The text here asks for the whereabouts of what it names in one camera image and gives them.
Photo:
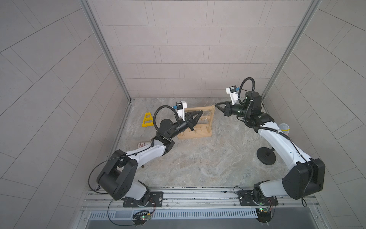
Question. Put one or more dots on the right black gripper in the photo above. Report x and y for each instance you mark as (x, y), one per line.
(228, 111)

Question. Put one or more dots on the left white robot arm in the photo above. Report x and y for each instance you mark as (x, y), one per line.
(117, 177)

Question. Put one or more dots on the small card box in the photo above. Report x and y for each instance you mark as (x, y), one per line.
(143, 145)

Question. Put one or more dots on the aluminium mounting rail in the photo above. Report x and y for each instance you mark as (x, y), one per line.
(176, 198)

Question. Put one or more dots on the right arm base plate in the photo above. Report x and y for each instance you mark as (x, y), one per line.
(247, 198)

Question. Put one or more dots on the wooden jewelry display stand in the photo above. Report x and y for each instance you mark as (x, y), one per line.
(204, 125)

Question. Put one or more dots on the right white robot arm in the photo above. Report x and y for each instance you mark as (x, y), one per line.
(306, 175)

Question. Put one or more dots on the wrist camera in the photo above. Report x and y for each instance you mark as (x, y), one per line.
(233, 93)
(180, 108)

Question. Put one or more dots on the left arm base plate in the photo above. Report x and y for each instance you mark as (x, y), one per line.
(152, 199)

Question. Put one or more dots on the pink toy microphone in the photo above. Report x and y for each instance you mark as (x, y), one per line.
(284, 128)

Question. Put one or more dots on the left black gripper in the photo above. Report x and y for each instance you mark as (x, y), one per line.
(190, 123)

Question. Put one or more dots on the yellow triangular plastic piece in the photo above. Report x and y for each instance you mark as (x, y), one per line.
(148, 120)

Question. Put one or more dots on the black microphone stand base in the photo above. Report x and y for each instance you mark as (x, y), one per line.
(266, 155)

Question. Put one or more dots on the white ventilation grille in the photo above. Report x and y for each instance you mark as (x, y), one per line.
(178, 214)

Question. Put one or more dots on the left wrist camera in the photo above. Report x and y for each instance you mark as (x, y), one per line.
(180, 108)

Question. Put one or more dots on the green circuit board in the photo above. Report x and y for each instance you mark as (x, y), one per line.
(264, 215)
(141, 217)

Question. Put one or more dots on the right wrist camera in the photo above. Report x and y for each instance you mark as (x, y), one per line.
(233, 93)

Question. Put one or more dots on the right green circuit board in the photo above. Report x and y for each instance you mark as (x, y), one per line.
(264, 215)

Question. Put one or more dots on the left green circuit board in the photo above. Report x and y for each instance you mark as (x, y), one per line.
(141, 217)

